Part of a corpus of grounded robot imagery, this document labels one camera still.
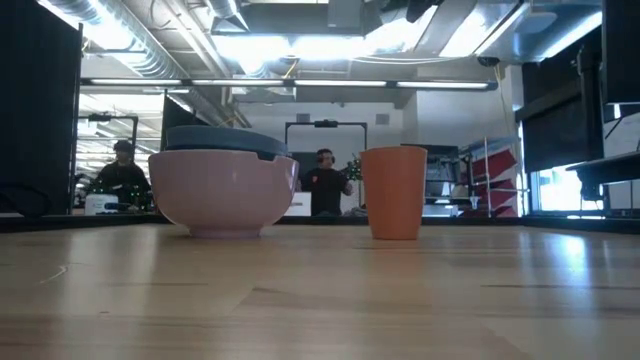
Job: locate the blue plate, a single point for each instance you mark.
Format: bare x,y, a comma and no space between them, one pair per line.
220,137

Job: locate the black shelf board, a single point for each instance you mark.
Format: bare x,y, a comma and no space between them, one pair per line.
607,167

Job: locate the person with headphones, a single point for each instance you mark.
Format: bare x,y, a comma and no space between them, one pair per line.
325,190

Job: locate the white box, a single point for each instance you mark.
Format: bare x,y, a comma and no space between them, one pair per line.
301,205

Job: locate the green plant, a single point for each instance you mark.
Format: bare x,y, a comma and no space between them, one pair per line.
354,170

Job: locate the orange plastic cup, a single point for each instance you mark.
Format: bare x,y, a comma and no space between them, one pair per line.
394,192

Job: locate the pale pink large bowl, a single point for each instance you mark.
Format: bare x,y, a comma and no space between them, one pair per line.
220,195

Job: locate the long ceiling light bar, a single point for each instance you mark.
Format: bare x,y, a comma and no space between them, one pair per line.
290,83

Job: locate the dark workstation equipment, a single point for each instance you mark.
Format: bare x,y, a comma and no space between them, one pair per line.
442,170

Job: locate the black slanted screen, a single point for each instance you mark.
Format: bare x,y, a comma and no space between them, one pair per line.
176,119

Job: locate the red and white rack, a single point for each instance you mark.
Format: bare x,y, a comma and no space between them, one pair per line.
495,167

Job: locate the person with cap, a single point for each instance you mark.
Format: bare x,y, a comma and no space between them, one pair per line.
122,180

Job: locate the white container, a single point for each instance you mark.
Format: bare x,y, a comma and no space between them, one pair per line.
100,204

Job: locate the large black monitor block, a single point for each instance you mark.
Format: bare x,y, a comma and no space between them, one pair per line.
560,130

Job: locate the black divider panel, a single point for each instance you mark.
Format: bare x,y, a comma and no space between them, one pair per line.
35,100

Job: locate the black hanging panel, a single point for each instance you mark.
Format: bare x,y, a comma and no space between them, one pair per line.
622,50

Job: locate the black rig frame with camera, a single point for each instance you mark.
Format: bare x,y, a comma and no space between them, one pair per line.
102,118
326,123

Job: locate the black security camera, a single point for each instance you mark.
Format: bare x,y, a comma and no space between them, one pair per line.
488,61

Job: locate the silver ribbed ventilation duct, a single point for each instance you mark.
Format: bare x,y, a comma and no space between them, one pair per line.
130,45

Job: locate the black table edge frame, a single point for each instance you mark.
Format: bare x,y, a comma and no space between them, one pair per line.
550,222

